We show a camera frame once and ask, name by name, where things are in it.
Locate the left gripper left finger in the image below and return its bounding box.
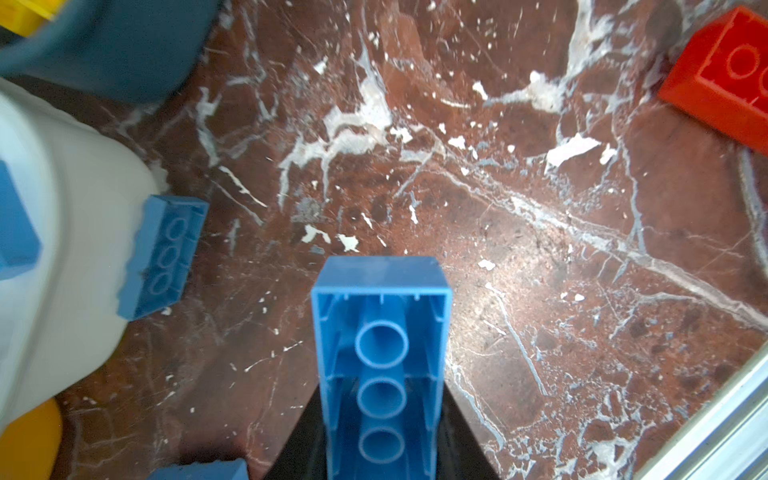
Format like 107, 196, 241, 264
263, 387, 327, 480

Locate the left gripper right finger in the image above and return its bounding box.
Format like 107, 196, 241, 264
440, 386, 499, 480

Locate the blue brick group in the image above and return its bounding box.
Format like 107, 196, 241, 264
0, 162, 41, 281

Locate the yellow sloped brick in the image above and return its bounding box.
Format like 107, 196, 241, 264
1, 0, 67, 37

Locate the blue brick by white bin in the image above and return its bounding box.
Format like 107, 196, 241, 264
117, 195, 209, 321

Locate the yellow plastic bin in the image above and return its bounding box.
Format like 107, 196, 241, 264
1, 398, 63, 480

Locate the white plastic bin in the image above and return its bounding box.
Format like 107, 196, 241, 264
1, 81, 158, 424

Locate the teal plastic bin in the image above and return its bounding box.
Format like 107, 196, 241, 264
1, 1, 220, 103

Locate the red brick right lower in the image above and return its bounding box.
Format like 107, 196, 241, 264
658, 6, 767, 155

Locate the aluminium front rail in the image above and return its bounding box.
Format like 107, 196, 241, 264
635, 346, 767, 479

